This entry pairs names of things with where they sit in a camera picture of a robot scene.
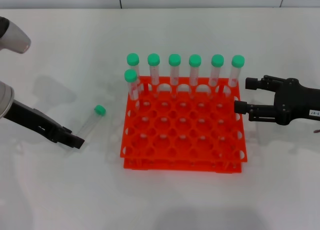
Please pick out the green-capped test tube red print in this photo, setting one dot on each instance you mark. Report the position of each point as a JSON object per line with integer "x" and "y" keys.
{"x": 238, "y": 61}
{"x": 130, "y": 75}
{"x": 195, "y": 60}
{"x": 132, "y": 59}
{"x": 153, "y": 59}
{"x": 174, "y": 59}
{"x": 217, "y": 60}

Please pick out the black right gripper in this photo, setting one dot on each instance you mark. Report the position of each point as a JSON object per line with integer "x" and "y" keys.
{"x": 292, "y": 102}

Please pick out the left wrist camera housing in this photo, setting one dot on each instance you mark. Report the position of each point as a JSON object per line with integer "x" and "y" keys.
{"x": 16, "y": 38}

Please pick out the orange test tube rack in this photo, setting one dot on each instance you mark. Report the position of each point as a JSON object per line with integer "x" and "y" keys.
{"x": 180, "y": 168}

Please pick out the clear green-capped test tube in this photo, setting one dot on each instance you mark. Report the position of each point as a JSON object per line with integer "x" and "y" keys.
{"x": 100, "y": 109}

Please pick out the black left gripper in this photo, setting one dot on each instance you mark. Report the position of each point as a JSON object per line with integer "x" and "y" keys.
{"x": 30, "y": 115}

